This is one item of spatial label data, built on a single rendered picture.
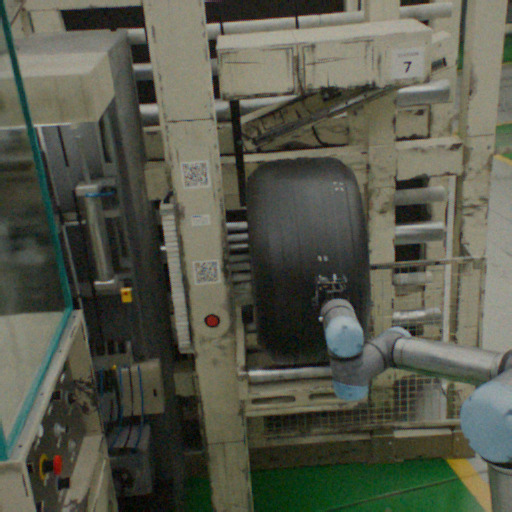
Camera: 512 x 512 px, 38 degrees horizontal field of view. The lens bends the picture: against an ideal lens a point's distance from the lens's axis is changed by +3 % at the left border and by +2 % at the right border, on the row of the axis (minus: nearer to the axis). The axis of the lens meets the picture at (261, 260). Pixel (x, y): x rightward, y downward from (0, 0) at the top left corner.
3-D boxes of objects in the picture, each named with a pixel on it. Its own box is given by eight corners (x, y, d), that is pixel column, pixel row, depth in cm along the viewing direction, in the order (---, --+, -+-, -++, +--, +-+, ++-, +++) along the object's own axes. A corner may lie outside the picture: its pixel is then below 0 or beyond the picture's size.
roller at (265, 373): (246, 386, 214) (245, 373, 212) (246, 377, 218) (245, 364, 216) (365, 377, 214) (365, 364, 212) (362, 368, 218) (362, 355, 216)
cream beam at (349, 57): (221, 103, 212) (215, 49, 206) (221, 84, 235) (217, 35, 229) (431, 84, 213) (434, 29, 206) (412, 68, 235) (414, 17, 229)
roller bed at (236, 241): (201, 306, 256) (191, 228, 243) (202, 287, 269) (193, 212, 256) (257, 301, 256) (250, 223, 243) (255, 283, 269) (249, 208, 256)
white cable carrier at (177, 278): (180, 353, 219) (159, 205, 199) (181, 344, 223) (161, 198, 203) (194, 352, 219) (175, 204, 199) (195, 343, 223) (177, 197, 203)
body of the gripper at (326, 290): (345, 273, 176) (352, 291, 165) (346, 306, 179) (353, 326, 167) (313, 275, 176) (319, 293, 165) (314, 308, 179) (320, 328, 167)
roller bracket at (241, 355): (239, 401, 212) (236, 373, 208) (238, 331, 248) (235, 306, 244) (250, 400, 212) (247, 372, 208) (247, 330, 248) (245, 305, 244)
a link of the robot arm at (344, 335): (330, 365, 153) (325, 328, 150) (324, 342, 164) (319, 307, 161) (368, 359, 153) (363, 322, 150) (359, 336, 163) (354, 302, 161)
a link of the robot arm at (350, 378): (387, 386, 163) (381, 341, 160) (352, 408, 157) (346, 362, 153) (361, 376, 169) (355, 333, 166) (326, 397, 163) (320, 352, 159)
